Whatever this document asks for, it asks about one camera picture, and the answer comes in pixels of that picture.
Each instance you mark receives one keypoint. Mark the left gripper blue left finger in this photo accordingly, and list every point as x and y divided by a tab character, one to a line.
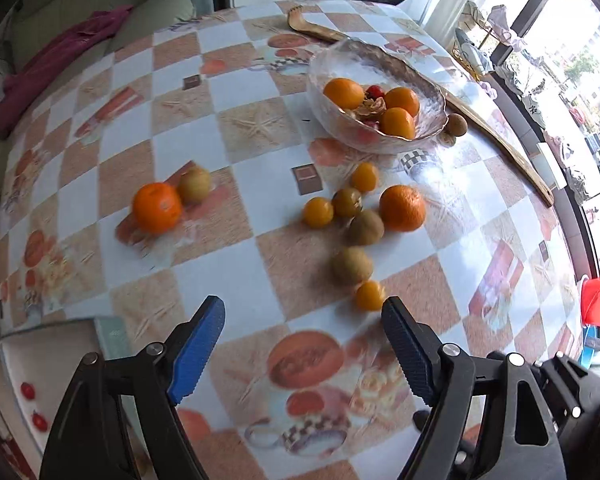
189	347

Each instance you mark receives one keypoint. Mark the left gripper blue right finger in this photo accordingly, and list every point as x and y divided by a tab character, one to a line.
416	348

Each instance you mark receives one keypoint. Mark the brown longan cluster lower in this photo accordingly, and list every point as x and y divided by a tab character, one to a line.
352	265

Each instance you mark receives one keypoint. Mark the brown longan cluster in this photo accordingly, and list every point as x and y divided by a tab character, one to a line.
365	229
352	265

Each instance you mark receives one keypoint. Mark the red plastic bucket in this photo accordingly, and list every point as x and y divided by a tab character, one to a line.
590	302

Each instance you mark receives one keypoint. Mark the brown longan cluster middle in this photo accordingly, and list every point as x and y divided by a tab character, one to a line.
365	229

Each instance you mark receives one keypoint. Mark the mandarin in fruit cluster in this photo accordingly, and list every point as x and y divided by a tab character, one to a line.
402	208

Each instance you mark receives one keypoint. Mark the white shallow tray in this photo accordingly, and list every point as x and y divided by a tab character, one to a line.
46	357

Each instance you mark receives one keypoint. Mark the red cherry tomato tray left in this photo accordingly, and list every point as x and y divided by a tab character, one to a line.
27	391

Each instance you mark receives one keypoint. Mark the large orange mandarin on table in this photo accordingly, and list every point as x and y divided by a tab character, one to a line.
157	208

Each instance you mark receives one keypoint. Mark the yellow cherry tomato cluster top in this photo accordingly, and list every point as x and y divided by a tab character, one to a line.
365	178

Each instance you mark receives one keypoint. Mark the brown longan beside mandarin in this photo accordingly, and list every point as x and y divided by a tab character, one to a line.
194	185

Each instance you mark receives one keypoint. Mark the wooden back scratcher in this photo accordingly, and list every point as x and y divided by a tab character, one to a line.
359	58

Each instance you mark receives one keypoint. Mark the clear glass fruit bowl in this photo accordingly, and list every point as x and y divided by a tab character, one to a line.
382	105

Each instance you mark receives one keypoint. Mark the magenta cloth on sofa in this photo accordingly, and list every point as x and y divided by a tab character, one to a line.
23	88

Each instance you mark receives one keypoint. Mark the green sofa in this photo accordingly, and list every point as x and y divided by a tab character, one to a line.
45	43

